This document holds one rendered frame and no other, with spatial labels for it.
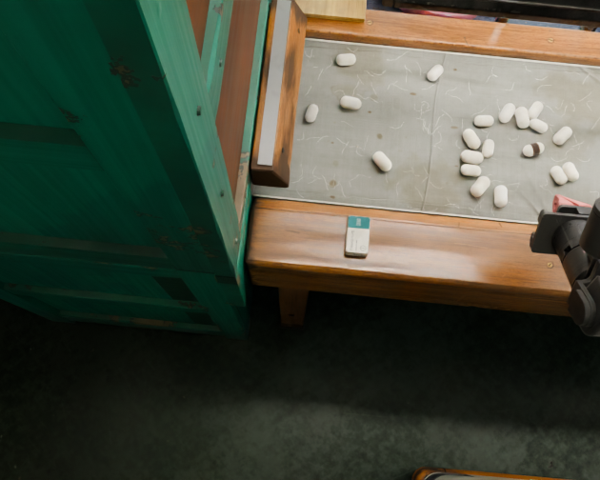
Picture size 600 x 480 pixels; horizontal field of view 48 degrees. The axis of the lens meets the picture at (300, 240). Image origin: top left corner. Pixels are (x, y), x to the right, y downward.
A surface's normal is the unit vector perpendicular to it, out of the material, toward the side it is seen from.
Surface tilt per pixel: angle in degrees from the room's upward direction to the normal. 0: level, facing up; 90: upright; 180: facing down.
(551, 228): 51
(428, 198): 0
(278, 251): 0
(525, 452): 0
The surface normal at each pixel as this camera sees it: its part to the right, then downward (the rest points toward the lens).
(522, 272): 0.02, -0.25
